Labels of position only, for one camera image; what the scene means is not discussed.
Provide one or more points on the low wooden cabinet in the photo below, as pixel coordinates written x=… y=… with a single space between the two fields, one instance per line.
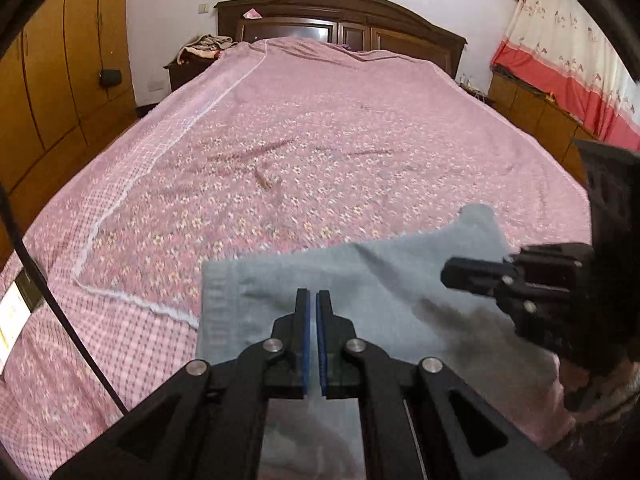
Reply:
x=540 y=120

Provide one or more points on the small black wardrobe pouch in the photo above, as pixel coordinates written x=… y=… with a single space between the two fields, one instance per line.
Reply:
x=110 y=77

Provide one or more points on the crumpled cloth pile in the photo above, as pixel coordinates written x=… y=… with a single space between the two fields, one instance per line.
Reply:
x=205 y=46

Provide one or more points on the red and white curtain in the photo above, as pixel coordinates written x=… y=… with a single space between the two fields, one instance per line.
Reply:
x=570 y=55

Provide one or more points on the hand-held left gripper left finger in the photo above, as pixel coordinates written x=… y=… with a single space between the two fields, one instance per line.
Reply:
x=306 y=345

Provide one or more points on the pink floral blanket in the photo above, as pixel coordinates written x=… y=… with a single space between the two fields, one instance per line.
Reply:
x=280 y=160

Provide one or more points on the grey-blue pants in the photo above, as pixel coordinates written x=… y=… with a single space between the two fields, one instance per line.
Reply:
x=380 y=280

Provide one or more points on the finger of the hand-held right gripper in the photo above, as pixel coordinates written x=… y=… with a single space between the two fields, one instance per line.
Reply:
x=475 y=272

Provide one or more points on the orange wooden wardrobe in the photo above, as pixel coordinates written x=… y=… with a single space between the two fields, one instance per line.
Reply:
x=60 y=70

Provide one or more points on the small pink item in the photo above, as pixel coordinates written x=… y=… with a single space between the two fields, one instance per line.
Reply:
x=251 y=13

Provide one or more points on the white and yellow box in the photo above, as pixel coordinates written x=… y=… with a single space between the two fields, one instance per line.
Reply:
x=12 y=315

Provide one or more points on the dark wooden nightstand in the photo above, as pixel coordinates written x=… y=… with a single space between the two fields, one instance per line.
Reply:
x=185 y=72

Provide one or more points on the dark wooden headboard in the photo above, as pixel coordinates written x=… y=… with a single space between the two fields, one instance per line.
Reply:
x=350 y=15

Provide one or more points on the person's right hand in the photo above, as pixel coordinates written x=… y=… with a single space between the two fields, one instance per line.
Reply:
x=617 y=385

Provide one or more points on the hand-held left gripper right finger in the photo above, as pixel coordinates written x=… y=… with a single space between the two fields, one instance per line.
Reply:
x=321 y=345

